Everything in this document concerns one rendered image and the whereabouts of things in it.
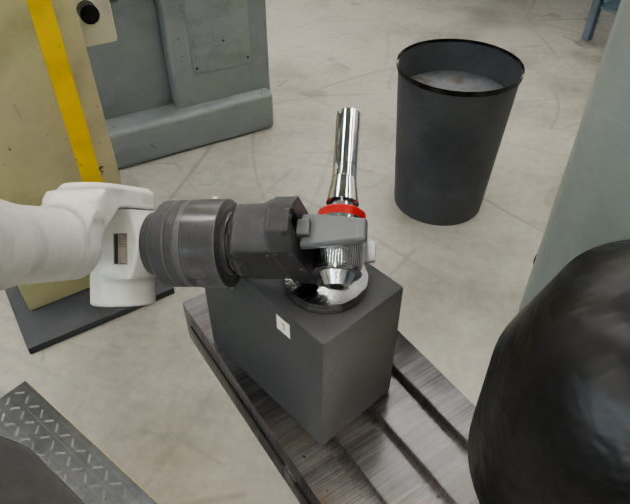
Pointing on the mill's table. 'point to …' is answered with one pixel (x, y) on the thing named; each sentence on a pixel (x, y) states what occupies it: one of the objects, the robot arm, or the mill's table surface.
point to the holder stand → (312, 343)
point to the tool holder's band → (342, 209)
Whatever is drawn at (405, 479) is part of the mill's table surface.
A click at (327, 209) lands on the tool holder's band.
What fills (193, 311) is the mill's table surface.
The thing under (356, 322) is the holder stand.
